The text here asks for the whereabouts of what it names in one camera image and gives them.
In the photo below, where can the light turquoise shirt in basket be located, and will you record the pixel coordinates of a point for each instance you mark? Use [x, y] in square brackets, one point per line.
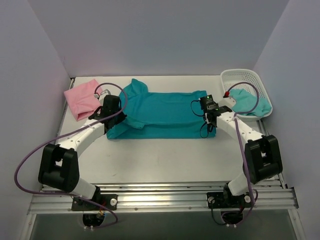
[245, 101]

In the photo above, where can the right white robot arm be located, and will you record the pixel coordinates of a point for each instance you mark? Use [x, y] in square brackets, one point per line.
[260, 153]

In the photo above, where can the teal t shirt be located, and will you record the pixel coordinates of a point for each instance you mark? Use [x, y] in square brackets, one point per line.
[157, 115]

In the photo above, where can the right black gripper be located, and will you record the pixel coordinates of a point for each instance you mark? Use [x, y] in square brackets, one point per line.
[210, 119]

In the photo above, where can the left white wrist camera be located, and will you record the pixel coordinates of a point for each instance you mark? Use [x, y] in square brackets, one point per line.
[100, 95]

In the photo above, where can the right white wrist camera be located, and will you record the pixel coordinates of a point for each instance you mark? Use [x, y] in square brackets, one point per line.
[228, 100]

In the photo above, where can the white plastic basket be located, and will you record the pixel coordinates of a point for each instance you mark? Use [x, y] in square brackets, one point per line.
[248, 80]

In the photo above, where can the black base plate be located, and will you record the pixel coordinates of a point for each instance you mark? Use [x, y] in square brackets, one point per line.
[220, 200]
[108, 201]

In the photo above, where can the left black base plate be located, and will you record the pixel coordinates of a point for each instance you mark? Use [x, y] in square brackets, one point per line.
[108, 201]

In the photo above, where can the pink folded t shirt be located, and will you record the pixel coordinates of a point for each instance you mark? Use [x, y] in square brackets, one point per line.
[81, 99]

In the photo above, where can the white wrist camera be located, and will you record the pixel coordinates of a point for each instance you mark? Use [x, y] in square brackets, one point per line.
[100, 95]
[228, 100]

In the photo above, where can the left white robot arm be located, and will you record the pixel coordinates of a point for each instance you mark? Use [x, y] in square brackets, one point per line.
[59, 167]

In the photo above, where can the aluminium rail frame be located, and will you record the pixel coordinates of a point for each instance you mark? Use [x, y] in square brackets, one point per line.
[166, 175]

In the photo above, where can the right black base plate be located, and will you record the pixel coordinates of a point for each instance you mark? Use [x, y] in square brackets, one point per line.
[220, 200]

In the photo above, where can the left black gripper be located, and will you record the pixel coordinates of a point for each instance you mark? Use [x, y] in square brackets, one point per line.
[118, 119]

